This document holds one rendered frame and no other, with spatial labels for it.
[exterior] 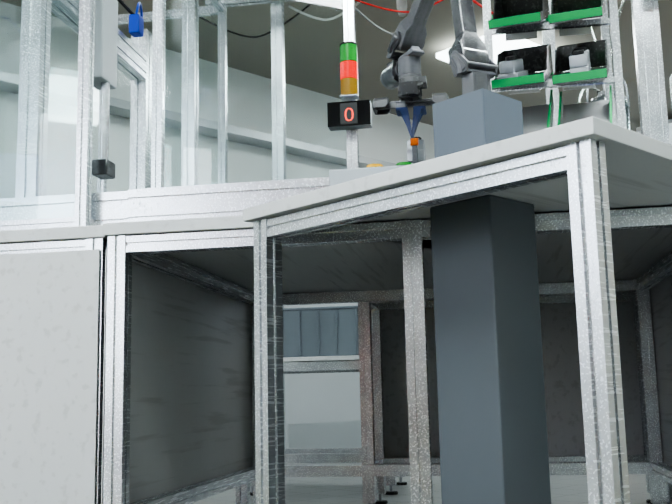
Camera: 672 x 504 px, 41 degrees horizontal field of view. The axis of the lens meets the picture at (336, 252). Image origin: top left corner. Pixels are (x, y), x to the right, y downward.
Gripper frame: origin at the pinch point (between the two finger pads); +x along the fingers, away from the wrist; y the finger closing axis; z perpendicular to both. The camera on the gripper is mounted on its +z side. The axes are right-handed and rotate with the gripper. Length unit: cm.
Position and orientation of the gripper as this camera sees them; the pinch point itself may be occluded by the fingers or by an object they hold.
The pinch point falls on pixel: (411, 123)
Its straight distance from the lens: 228.1
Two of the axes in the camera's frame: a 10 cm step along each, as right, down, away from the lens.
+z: -1.7, -1.6, -9.7
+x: 0.2, 9.9, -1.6
